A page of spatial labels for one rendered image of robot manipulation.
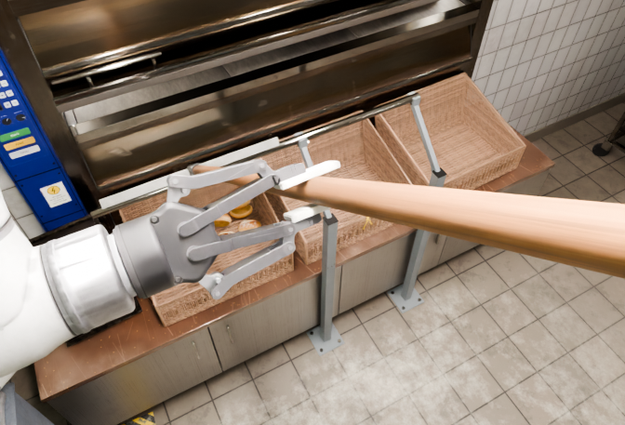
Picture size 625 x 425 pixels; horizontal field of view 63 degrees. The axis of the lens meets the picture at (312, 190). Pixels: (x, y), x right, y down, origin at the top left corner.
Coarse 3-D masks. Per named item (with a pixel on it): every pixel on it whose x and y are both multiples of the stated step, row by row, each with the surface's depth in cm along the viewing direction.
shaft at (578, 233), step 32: (288, 192) 59; (320, 192) 49; (352, 192) 43; (384, 192) 38; (416, 192) 34; (448, 192) 31; (480, 192) 29; (416, 224) 34; (448, 224) 30; (480, 224) 27; (512, 224) 25; (544, 224) 23; (576, 224) 22; (608, 224) 20; (544, 256) 24; (576, 256) 22; (608, 256) 20
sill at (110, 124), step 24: (408, 24) 224; (432, 24) 224; (336, 48) 211; (360, 48) 213; (264, 72) 201; (288, 72) 203; (168, 96) 191; (192, 96) 191; (216, 96) 194; (96, 120) 182; (120, 120) 182; (144, 120) 186
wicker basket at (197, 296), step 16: (192, 192) 215; (224, 192) 222; (128, 208) 206; (144, 208) 209; (256, 208) 231; (272, 208) 207; (272, 240) 220; (224, 256) 215; (240, 256) 214; (288, 256) 202; (208, 272) 209; (256, 272) 198; (272, 272) 204; (176, 288) 204; (192, 288) 204; (240, 288) 201; (160, 304) 184; (176, 304) 187; (192, 304) 193; (208, 304) 198; (176, 320) 194
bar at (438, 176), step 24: (408, 96) 192; (360, 120) 185; (288, 144) 176; (432, 168) 198; (96, 216) 156; (336, 240) 189; (408, 264) 246; (408, 288) 256; (312, 336) 253; (336, 336) 253
